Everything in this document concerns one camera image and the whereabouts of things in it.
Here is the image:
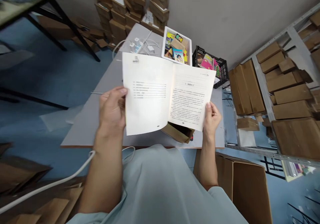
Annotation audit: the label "thin white charger cable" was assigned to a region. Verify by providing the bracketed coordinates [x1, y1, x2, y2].
[111, 38, 131, 60]

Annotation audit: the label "clear plastic bag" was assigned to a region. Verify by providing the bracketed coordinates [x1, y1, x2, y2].
[39, 112, 74, 132]

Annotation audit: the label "cardboard scraps on floor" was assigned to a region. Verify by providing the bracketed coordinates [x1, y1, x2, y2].
[37, 15, 109, 55]

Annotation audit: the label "person's body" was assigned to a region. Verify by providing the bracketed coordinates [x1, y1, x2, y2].
[67, 144, 248, 224]

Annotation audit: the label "black plastic crate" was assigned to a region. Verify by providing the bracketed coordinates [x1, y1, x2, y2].
[192, 45, 230, 90]

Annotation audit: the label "person's left hand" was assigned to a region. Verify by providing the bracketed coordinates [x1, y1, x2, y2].
[99, 86, 128, 133]

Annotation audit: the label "black framed table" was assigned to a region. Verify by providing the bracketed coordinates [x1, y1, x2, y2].
[0, 0, 101, 63]

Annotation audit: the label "thick white cable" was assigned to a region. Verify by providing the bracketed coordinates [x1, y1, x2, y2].
[0, 146, 136, 211]

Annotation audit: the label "white power strip with chargers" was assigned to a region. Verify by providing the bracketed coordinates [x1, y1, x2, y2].
[128, 36, 161, 56]

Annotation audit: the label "large open cardboard box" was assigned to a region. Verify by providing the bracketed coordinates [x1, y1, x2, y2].
[193, 151, 273, 224]

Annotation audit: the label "pile of flattened cardboard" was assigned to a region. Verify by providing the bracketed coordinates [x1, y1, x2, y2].
[0, 141, 84, 224]

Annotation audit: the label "person's right hand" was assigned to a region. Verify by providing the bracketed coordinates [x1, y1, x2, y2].
[202, 102, 223, 136]

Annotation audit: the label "row of pink books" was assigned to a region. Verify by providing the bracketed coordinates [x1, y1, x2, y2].
[196, 53, 222, 76]

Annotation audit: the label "grey metal shelf with cartons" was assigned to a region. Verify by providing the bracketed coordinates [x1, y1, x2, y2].
[224, 0, 320, 183]

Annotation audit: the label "pile of small colourful books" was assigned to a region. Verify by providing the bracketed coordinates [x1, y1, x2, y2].
[164, 31, 188, 64]

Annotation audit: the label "small open cardboard box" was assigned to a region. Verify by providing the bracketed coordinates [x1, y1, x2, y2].
[161, 122, 196, 145]

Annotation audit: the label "stack of brown cartons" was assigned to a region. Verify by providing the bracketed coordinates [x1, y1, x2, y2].
[92, 0, 171, 50]

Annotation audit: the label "white plastic tray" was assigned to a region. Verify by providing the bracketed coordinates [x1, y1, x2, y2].
[161, 26, 193, 66]

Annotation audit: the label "black metal bar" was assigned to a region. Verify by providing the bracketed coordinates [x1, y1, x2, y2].
[0, 86, 69, 110]

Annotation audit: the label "white book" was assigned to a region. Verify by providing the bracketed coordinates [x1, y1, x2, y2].
[121, 52, 217, 136]

